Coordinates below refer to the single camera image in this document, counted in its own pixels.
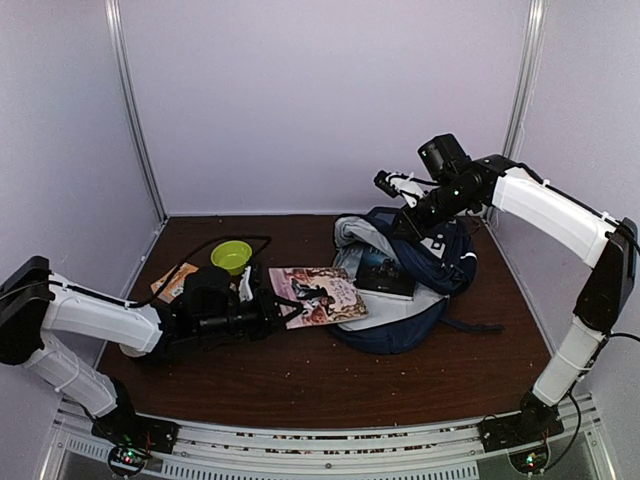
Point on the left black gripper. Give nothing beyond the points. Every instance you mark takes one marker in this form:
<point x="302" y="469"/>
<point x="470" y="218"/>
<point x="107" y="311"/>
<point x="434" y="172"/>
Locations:
<point x="267" y="311"/>

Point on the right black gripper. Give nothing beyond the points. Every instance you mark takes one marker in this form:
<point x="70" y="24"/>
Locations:
<point x="416" y="228"/>

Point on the yellow paperback book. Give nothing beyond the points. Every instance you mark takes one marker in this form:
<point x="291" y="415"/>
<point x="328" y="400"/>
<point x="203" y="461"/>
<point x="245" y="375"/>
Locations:
<point x="329" y="293"/>

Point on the navy blue backpack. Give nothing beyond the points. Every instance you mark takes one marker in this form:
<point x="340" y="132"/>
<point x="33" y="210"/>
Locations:
<point x="444" y="266"/>

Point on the dark Wuthering Heights book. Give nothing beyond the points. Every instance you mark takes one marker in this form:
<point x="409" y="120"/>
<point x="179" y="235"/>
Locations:
<point x="381" y="275"/>

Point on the orange comic paperback book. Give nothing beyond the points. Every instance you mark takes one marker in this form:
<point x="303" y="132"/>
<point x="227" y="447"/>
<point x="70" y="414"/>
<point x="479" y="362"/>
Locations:
<point x="171" y="286"/>

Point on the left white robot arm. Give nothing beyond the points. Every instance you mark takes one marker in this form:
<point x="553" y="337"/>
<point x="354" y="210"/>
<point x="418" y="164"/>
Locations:
<point x="189" y="304"/>

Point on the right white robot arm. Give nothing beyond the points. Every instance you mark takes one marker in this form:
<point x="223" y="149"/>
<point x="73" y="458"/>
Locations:
<point x="587" y="262"/>

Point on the lime green plastic bowl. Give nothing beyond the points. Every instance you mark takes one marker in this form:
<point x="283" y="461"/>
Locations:
<point x="232" y="256"/>

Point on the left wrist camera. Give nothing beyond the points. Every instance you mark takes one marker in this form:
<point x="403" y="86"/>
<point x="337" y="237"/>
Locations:
<point x="250" y="281"/>

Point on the right corner aluminium post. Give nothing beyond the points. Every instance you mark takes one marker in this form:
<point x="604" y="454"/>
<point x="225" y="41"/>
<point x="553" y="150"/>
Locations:
<point x="527" y="76"/>

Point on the corner aluminium post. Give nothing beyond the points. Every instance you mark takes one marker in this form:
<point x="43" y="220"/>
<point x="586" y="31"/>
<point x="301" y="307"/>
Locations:
<point x="527" y="76"/>
<point x="118" y="41"/>

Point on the front aluminium rail frame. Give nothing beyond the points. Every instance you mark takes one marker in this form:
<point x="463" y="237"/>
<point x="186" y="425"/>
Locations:
<point x="445" y="450"/>

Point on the left corner aluminium post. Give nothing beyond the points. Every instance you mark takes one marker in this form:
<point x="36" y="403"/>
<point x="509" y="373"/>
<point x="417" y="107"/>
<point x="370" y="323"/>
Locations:
<point x="118" y="41"/>

